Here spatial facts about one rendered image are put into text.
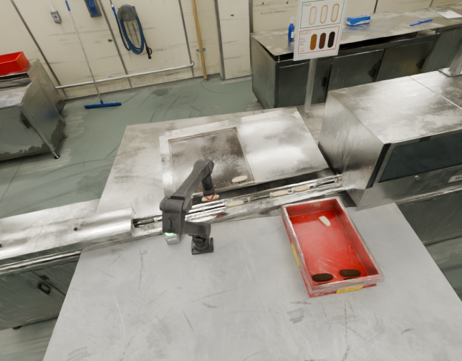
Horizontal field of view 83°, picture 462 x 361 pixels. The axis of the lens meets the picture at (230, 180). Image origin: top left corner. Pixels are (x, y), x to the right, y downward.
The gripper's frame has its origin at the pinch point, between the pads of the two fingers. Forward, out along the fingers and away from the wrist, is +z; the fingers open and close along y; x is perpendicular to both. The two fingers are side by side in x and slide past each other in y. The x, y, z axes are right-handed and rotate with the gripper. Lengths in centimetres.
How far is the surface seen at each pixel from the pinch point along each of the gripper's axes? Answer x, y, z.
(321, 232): -55, -32, 11
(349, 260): -61, -50, 11
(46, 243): 90, -6, 1
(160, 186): 31.6, 29.2, 12.5
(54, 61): 196, 368, 35
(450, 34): -358, 219, 33
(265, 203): -30.8, -7.3, 7.7
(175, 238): 22.6, -17.7, 7.0
